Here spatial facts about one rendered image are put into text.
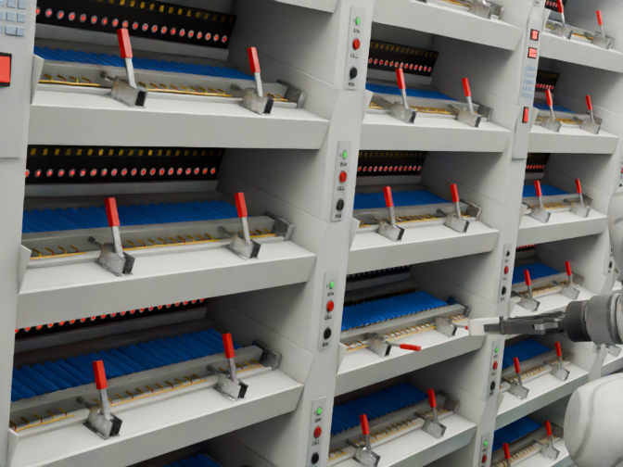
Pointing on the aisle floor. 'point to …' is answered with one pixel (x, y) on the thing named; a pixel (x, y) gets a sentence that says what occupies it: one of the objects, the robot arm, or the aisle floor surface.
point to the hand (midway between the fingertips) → (488, 326)
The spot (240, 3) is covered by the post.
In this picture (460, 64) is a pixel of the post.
